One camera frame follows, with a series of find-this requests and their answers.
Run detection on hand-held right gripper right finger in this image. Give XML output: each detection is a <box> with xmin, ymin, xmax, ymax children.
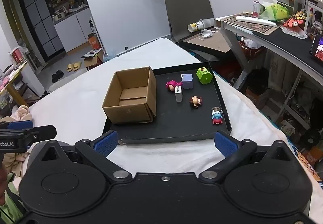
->
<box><xmin>199</xmin><ymin>131</ymin><xmax>296</xmax><ymax>184</ymax></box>

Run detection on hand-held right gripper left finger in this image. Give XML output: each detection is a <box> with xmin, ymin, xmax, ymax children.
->
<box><xmin>33</xmin><ymin>130</ymin><xmax>133</xmax><ymax>184</ymax></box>

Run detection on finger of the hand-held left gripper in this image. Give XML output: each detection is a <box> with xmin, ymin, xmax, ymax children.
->
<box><xmin>0</xmin><ymin>117</ymin><xmax>34</xmax><ymax>130</ymax></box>
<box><xmin>24</xmin><ymin>125</ymin><xmax>57</xmax><ymax>142</ymax></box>

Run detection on brown cardboard box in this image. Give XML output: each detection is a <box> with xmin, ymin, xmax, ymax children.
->
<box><xmin>102</xmin><ymin>66</ymin><xmax>157</xmax><ymax>124</ymax></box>

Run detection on black shallow tray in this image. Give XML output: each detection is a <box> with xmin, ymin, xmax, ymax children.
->
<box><xmin>102</xmin><ymin>62</ymin><xmax>232</xmax><ymax>145</ymax></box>

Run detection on green hexagonal toy box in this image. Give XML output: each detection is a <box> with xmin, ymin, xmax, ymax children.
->
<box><xmin>196</xmin><ymin>68</ymin><xmax>213</xmax><ymax>85</ymax></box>

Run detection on blue and red figurine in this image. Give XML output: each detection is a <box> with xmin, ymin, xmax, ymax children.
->
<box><xmin>211</xmin><ymin>107</ymin><xmax>224</xmax><ymax>125</ymax></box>

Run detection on yellow wooden table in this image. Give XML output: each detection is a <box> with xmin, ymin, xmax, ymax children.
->
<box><xmin>0</xmin><ymin>60</ymin><xmax>29</xmax><ymax>107</ymax></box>

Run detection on brown toy figurine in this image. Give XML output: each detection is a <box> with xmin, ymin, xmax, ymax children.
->
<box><xmin>189</xmin><ymin>96</ymin><xmax>203</xmax><ymax>109</ymax></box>

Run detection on black slippers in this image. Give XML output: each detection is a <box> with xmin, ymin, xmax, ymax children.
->
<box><xmin>52</xmin><ymin>71</ymin><xmax>65</xmax><ymax>83</ymax></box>

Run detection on black trash bag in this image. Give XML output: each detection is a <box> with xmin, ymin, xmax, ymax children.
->
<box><xmin>246</xmin><ymin>69</ymin><xmax>269</xmax><ymax>96</ymax></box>

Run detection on yellow slippers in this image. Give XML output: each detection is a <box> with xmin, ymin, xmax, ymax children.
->
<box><xmin>67</xmin><ymin>61</ymin><xmax>82</xmax><ymax>72</ymax></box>

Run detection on purple cube box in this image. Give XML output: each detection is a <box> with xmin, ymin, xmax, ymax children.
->
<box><xmin>181</xmin><ymin>74</ymin><xmax>194</xmax><ymax>89</ymax></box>

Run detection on pink toy figure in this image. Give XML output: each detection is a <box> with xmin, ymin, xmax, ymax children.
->
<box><xmin>166</xmin><ymin>80</ymin><xmax>183</xmax><ymax>92</ymax></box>

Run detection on cartoon printed sheet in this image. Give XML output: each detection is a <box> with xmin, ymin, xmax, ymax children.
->
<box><xmin>290</xmin><ymin>142</ymin><xmax>323</xmax><ymax>189</ymax></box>

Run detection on small black fan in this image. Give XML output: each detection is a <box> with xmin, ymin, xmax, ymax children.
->
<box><xmin>301</xmin><ymin>128</ymin><xmax>321</xmax><ymax>151</ymax></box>

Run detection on red plastic basket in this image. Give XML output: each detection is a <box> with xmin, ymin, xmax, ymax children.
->
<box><xmin>238</xmin><ymin>39</ymin><xmax>265</xmax><ymax>59</ymax></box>

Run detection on orange cardboard box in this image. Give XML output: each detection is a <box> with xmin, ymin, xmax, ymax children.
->
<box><xmin>87</xmin><ymin>33</ymin><xmax>101</xmax><ymax>49</ymax></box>

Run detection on black framed sliding door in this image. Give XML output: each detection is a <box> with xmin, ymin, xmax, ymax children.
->
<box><xmin>17</xmin><ymin>0</ymin><xmax>66</xmax><ymax>62</ymax></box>

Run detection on white kitchen cabinet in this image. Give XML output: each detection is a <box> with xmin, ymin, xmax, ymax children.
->
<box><xmin>38</xmin><ymin>0</ymin><xmax>92</xmax><ymax>51</ymax></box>

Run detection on white face mask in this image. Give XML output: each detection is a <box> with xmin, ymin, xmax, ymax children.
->
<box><xmin>198</xmin><ymin>29</ymin><xmax>219</xmax><ymax>40</ymax></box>

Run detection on grey desk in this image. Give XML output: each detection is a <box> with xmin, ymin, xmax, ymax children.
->
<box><xmin>214</xmin><ymin>13</ymin><xmax>323</xmax><ymax>139</ymax></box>

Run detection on yellow white can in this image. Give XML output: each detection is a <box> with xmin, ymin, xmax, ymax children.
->
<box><xmin>187</xmin><ymin>20</ymin><xmax>215</xmax><ymax>33</ymax></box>

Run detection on patterned desk mat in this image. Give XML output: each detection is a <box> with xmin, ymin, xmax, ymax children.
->
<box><xmin>224</xmin><ymin>13</ymin><xmax>281</xmax><ymax>35</ymax></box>

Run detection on white rolled tube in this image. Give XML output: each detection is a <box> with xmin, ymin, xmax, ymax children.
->
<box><xmin>236</xmin><ymin>15</ymin><xmax>277</xmax><ymax>27</ymax></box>

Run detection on phone with lit screen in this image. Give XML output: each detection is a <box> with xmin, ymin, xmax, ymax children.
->
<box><xmin>310</xmin><ymin>33</ymin><xmax>323</xmax><ymax>63</ymax></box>

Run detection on red snack bag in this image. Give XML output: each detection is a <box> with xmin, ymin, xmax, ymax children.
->
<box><xmin>281</xmin><ymin>12</ymin><xmax>308</xmax><ymax>38</ymax></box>

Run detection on white medicine bottle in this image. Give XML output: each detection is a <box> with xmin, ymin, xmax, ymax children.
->
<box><xmin>252</xmin><ymin>0</ymin><xmax>261</xmax><ymax>18</ymax></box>

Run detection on green plastic bag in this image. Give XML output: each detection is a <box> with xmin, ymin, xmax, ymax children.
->
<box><xmin>260</xmin><ymin>4</ymin><xmax>290</xmax><ymax>21</ymax></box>

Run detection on grey upright panel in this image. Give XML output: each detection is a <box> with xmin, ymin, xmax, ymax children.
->
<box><xmin>161</xmin><ymin>0</ymin><xmax>215</xmax><ymax>43</ymax></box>

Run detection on raccoon figure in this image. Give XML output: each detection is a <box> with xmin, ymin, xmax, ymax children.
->
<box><xmin>311</xmin><ymin>21</ymin><xmax>323</xmax><ymax>35</ymax></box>

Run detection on brown board with black frame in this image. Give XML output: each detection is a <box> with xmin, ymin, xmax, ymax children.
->
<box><xmin>178</xmin><ymin>30</ymin><xmax>233</xmax><ymax>63</ymax></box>

